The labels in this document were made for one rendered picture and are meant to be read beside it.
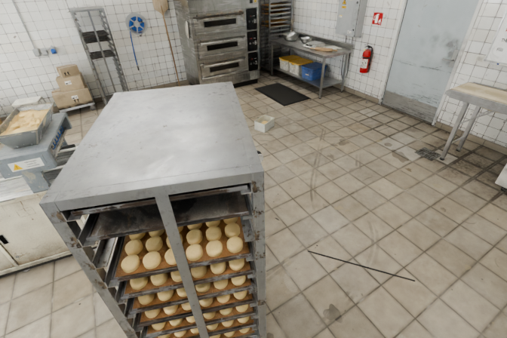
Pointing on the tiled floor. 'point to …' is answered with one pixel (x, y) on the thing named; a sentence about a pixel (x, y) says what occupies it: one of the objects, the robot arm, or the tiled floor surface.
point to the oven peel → (162, 12)
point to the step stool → (27, 101)
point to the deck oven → (219, 33)
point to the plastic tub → (264, 123)
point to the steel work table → (315, 56)
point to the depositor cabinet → (29, 231)
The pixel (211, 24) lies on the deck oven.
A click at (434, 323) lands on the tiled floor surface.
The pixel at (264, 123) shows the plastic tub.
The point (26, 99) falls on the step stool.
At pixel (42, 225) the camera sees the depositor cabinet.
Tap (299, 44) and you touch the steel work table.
